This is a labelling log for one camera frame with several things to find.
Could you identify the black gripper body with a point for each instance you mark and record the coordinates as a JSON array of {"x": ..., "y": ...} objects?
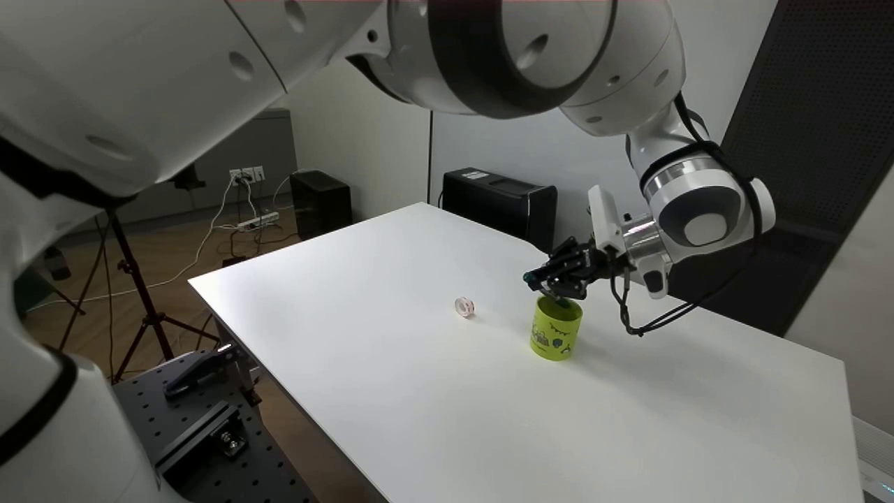
[{"x": 615, "y": 259}]

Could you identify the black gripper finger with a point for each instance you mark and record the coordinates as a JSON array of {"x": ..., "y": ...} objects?
[
  {"x": 561, "y": 263},
  {"x": 563, "y": 285}
]

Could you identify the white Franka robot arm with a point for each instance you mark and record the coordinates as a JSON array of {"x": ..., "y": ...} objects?
[{"x": 185, "y": 86}]

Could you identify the green printed cup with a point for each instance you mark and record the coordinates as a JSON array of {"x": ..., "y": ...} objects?
[{"x": 558, "y": 334}]

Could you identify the wide black box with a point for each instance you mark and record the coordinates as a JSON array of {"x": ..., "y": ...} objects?
[{"x": 505, "y": 202}]

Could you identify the white tape roll red print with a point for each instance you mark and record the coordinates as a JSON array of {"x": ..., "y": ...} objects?
[{"x": 466, "y": 305}]

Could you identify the dark cabinet door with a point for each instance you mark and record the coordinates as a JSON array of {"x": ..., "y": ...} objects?
[{"x": 819, "y": 140}]

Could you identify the small black box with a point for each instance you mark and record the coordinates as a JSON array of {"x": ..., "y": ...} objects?
[{"x": 322, "y": 202}]

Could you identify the white power strip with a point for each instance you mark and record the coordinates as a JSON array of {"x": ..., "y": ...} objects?
[{"x": 257, "y": 222}]

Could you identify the black clamp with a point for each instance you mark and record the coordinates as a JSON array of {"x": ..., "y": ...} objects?
[{"x": 196, "y": 375}]

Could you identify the black perforated breadboard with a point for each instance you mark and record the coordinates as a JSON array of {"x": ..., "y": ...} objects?
[{"x": 200, "y": 438}]

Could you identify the black light tripod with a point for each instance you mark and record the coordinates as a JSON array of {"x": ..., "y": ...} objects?
[{"x": 141, "y": 288}]

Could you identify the white wall power outlet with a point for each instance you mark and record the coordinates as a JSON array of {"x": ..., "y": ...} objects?
[{"x": 248, "y": 175}]

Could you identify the black metal bracket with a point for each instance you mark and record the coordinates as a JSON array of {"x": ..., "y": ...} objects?
[{"x": 200, "y": 435}]

